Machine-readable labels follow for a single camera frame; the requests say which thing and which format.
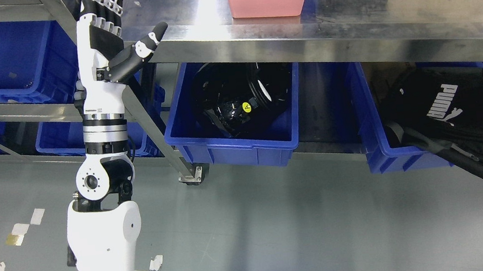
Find stainless steel table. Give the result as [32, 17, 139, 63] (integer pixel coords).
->
[37, 0, 483, 200]

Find white tape scraps on floor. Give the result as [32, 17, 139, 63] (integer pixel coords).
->
[0, 208, 46, 271]

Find blue bin lower left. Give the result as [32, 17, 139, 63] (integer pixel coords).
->
[35, 121, 161, 158]

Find blue bin with black helmet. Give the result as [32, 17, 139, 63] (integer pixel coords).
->
[164, 62, 300, 167]

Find blue bin with black bag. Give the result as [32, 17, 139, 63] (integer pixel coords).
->
[347, 62, 483, 173]

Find steel shelf frame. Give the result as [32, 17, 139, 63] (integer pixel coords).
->
[0, 0, 80, 162]

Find black glossy helmet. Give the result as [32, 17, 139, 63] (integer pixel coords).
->
[190, 62, 292, 138]

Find black Puma bag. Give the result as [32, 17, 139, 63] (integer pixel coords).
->
[379, 66, 483, 179]

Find blue bin upper left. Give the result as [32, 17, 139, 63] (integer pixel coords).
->
[0, 21, 78, 104]

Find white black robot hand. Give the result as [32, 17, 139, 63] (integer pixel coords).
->
[76, 0, 168, 117]

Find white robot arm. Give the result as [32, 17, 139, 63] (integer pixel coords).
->
[67, 0, 168, 271]

